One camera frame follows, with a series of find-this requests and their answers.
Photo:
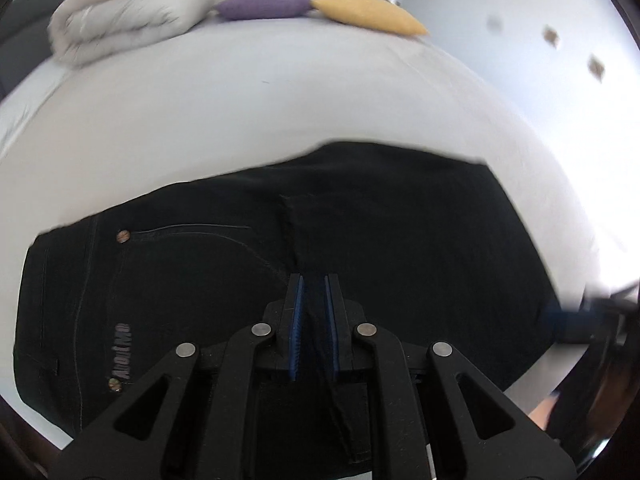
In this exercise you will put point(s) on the person's right hand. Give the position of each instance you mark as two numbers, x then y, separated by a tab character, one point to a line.
540	414

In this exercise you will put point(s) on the purple cushion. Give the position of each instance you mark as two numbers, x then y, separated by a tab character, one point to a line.
262	5

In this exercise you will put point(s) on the folded beige duvet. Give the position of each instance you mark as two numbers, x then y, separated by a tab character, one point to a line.
130	15

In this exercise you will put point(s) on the grey padded headboard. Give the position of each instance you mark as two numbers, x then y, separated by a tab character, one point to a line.
25	20

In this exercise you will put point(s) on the brown wall socket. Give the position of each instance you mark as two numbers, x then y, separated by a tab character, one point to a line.
596	66
551	36

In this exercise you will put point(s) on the black denim pants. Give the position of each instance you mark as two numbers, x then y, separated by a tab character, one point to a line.
400	235

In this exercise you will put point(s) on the yellow cushion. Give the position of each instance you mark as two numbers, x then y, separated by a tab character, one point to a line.
367	14

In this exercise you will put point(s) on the white sheeted bed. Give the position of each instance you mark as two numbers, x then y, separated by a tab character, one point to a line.
250	100

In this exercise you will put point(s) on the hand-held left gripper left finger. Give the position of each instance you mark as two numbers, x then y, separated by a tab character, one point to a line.
297	330

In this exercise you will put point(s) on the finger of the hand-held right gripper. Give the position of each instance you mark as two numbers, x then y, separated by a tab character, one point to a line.
570	321

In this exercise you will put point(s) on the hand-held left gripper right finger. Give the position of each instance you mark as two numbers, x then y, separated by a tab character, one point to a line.
330	330

